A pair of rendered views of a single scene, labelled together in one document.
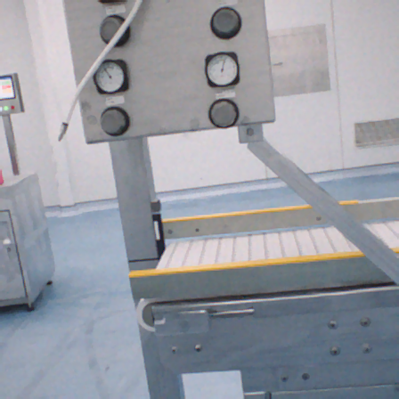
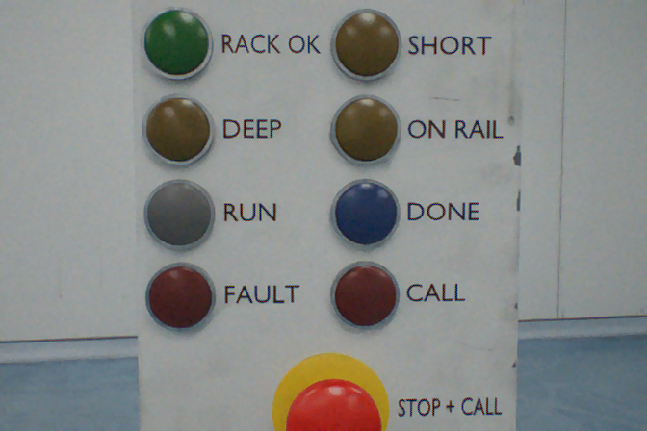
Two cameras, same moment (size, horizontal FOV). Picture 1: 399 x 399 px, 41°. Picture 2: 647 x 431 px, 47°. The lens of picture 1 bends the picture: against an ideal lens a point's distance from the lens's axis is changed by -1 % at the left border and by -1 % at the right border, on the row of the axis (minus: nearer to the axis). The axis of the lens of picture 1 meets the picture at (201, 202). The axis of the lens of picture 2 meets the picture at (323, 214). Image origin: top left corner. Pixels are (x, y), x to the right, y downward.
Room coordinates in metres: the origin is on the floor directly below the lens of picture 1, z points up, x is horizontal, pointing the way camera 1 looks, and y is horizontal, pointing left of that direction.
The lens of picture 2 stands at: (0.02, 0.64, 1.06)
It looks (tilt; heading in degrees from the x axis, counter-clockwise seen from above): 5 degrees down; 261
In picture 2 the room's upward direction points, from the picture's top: straight up
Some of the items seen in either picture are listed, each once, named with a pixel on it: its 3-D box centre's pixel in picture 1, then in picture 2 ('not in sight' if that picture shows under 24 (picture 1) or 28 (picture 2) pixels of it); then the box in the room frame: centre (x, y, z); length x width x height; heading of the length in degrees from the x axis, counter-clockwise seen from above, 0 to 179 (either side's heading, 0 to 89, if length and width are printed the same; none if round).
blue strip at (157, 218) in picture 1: (164, 266); not in sight; (0.93, 0.08, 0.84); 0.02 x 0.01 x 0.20; 84
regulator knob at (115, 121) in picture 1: (111, 117); not in sight; (0.60, 0.09, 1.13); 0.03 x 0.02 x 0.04; 84
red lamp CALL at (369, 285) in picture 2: not in sight; (365, 295); (-0.05, 0.33, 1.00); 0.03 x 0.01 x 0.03; 174
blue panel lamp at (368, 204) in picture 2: not in sight; (366, 213); (-0.05, 0.33, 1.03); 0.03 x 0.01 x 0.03; 174
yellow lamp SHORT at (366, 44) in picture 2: not in sight; (367, 44); (-0.05, 0.33, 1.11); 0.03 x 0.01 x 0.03; 174
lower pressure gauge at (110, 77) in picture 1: (110, 77); not in sight; (0.61, 0.08, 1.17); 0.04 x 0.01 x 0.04; 84
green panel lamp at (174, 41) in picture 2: not in sight; (176, 42); (0.03, 0.32, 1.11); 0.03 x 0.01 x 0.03; 174
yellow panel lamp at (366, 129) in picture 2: not in sight; (366, 129); (-0.05, 0.33, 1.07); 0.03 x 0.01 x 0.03; 174
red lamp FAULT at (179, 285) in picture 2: not in sight; (180, 297); (0.03, 0.32, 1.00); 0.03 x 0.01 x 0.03; 174
